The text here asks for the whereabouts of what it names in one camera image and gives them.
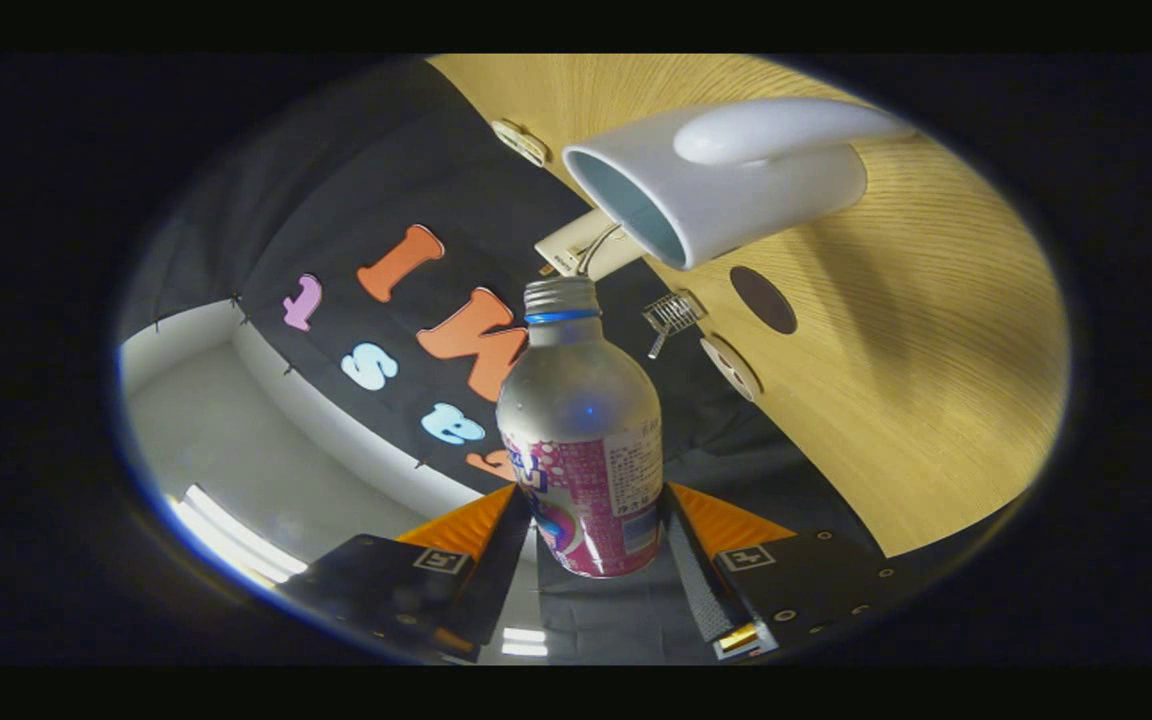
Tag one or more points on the white oval plate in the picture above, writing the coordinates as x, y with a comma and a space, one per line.
731, 368

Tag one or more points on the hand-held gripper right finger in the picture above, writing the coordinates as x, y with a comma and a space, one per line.
696, 590

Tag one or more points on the black backdrop cloth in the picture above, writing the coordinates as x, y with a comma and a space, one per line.
356, 180

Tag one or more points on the white divided dish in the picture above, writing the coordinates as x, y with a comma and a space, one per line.
519, 142

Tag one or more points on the dark brown round coaster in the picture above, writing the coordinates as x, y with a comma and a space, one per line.
763, 300

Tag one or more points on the wooden table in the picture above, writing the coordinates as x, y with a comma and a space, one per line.
936, 350

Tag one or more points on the ceiling light panel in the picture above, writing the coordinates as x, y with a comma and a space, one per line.
524, 642
236, 540

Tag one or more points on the white cup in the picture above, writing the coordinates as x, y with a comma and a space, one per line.
736, 200

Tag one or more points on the white toaster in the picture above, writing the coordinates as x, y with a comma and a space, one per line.
576, 245

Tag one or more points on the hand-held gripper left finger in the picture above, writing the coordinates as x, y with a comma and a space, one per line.
501, 580

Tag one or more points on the silver juice bottle red label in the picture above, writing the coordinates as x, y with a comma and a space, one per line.
576, 420

